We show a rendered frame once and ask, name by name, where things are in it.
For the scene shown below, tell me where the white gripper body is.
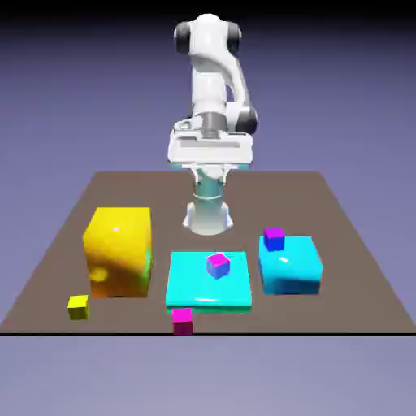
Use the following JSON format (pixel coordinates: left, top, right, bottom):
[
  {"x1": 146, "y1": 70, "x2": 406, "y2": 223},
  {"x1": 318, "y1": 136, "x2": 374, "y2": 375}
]
[{"x1": 167, "y1": 128, "x2": 254, "y2": 171}]

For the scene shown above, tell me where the small purple cube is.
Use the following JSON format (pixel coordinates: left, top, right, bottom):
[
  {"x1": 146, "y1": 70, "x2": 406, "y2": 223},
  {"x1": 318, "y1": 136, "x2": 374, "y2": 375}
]
[
  {"x1": 262, "y1": 227, "x2": 286, "y2": 253},
  {"x1": 206, "y1": 252, "x2": 232, "y2": 280}
]

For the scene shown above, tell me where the small magenta cube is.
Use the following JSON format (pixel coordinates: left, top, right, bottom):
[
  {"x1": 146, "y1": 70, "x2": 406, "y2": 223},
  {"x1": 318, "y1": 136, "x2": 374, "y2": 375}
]
[{"x1": 171, "y1": 307, "x2": 194, "y2": 336}]

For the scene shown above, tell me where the small yellow cube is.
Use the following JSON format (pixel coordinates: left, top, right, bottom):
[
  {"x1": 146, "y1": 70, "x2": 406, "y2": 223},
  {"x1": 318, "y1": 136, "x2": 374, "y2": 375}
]
[{"x1": 67, "y1": 294, "x2": 91, "y2": 322}]

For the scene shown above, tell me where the large flat cyan box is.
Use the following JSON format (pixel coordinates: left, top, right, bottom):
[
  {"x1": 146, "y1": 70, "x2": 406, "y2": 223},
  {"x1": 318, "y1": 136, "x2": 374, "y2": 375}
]
[{"x1": 165, "y1": 250, "x2": 254, "y2": 315}]

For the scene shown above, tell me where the large yellow box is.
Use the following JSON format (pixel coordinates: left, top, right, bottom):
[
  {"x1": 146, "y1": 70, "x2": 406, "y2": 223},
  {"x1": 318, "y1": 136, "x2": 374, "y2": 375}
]
[{"x1": 82, "y1": 206, "x2": 153, "y2": 299}]

